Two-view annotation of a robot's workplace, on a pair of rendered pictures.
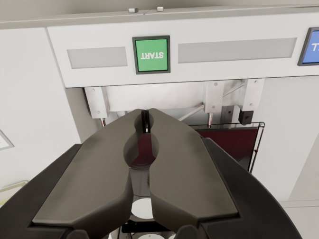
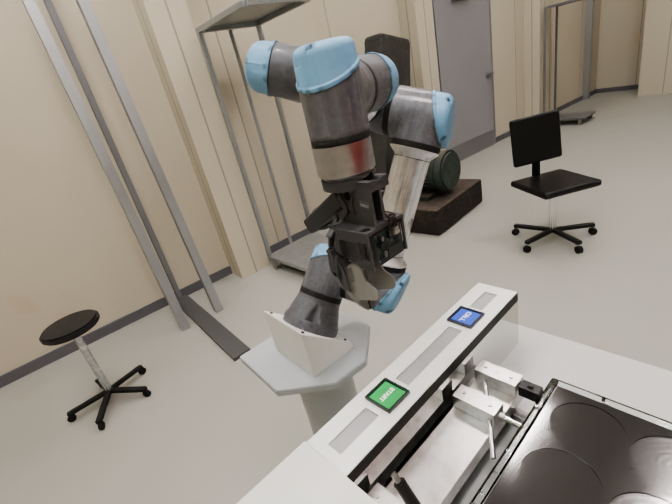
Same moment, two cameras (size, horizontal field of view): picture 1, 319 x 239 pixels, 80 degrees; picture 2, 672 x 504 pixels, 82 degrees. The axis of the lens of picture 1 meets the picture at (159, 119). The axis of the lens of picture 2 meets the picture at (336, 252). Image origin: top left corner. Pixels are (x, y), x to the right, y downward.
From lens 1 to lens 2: 0.60 m
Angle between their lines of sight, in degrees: 91
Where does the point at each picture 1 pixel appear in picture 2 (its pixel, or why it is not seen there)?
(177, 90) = (454, 436)
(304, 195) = not seen: outside the picture
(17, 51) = (291, 475)
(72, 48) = (332, 439)
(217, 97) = (480, 398)
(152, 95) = (440, 463)
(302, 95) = (561, 364)
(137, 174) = not seen: outside the picture
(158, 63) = (395, 394)
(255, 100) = (507, 373)
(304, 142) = (658, 377)
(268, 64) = (456, 341)
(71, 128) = not seen: outside the picture
